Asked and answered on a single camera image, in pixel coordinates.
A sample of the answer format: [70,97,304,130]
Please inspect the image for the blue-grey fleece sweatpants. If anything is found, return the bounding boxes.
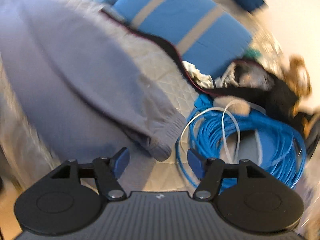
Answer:
[1,0,185,162]

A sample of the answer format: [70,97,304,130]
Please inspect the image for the white striped cloth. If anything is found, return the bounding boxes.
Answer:
[182,61,214,89]

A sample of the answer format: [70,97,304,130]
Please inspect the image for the black bag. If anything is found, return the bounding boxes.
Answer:
[223,59,319,157]

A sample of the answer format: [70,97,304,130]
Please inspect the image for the blue striped pillow right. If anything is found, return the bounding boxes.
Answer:
[114,0,252,78]

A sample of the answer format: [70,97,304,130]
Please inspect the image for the blue cable bundle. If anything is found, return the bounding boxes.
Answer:
[175,93,308,190]

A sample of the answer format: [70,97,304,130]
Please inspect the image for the white cable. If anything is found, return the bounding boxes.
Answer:
[179,100,266,165]

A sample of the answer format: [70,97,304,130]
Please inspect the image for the black strap with red edge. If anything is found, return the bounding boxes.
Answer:
[100,8,251,98]

